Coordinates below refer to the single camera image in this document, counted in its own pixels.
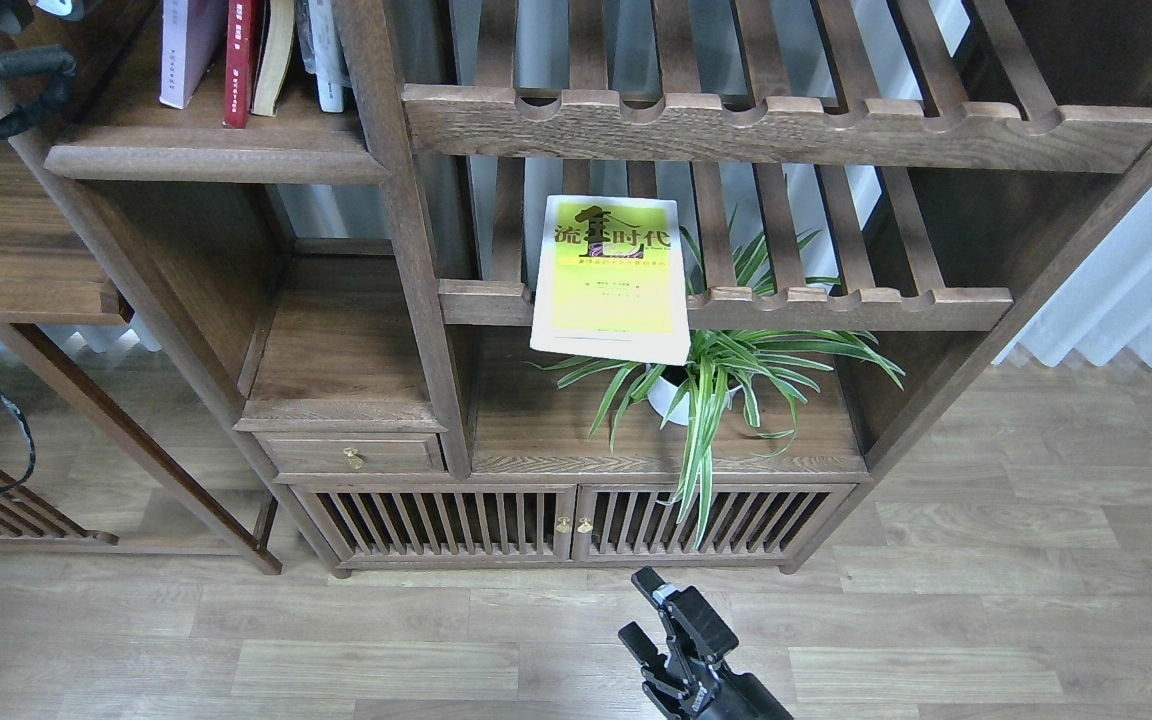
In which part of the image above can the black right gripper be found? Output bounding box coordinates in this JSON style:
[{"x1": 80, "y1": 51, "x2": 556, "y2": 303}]
[{"x1": 617, "y1": 568, "x2": 791, "y2": 719}]

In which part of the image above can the yellow green cover book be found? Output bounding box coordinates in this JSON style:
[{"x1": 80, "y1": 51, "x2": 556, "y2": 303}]
[{"x1": 530, "y1": 194, "x2": 691, "y2": 366}]

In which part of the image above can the red cover book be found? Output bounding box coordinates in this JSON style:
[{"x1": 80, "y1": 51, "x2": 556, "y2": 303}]
[{"x1": 221, "y1": 0, "x2": 268, "y2": 129}]

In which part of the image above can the white cover book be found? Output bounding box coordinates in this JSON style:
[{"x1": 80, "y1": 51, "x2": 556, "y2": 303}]
[{"x1": 159, "y1": 0, "x2": 229, "y2": 109}]

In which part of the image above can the white plant pot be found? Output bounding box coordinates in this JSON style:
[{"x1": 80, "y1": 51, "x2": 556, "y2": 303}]
[{"x1": 645, "y1": 363, "x2": 740, "y2": 430}]

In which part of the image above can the brass drawer knob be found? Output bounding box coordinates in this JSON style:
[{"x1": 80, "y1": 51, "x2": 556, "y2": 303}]
[{"x1": 343, "y1": 448, "x2": 366, "y2": 471}]

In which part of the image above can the dark wooden bookshelf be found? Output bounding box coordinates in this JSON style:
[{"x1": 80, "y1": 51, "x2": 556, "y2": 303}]
[{"x1": 0, "y1": 1, "x2": 1152, "y2": 577}]

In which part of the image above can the upright white book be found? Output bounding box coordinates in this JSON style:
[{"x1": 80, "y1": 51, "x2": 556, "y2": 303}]
[{"x1": 306, "y1": 1, "x2": 349, "y2": 113}]

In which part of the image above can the upright tan book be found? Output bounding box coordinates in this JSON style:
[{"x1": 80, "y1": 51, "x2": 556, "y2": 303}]
[{"x1": 250, "y1": 0, "x2": 296, "y2": 118}]

